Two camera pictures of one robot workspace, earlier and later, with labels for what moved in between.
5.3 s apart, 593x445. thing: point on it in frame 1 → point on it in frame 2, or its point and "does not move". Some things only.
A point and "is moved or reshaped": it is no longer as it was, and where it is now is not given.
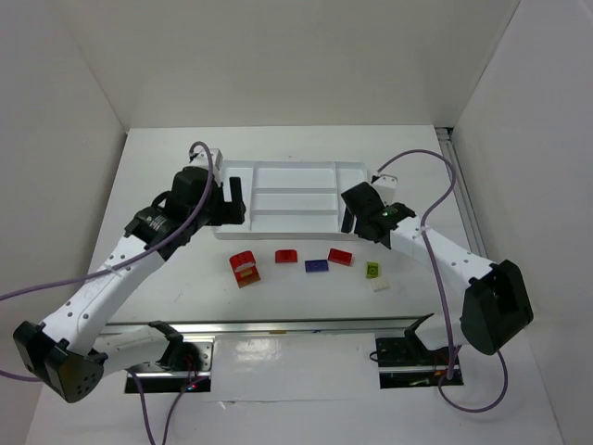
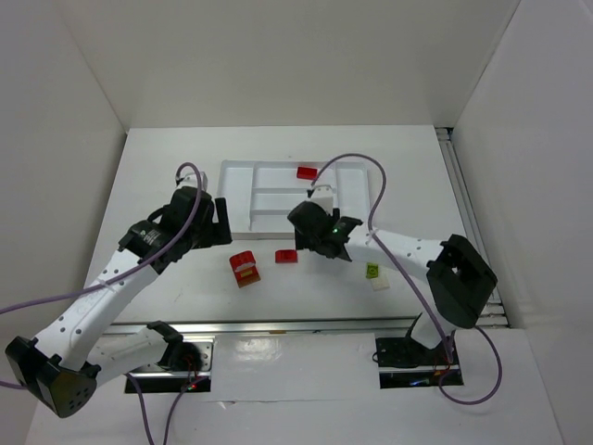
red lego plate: [340, 257] is moved or reshaped
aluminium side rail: [461, 190] does not move
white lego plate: [380, 284] does not move
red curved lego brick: [285, 256] does not move
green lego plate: [372, 271] does not move
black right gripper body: [359, 213] → [302, 238]
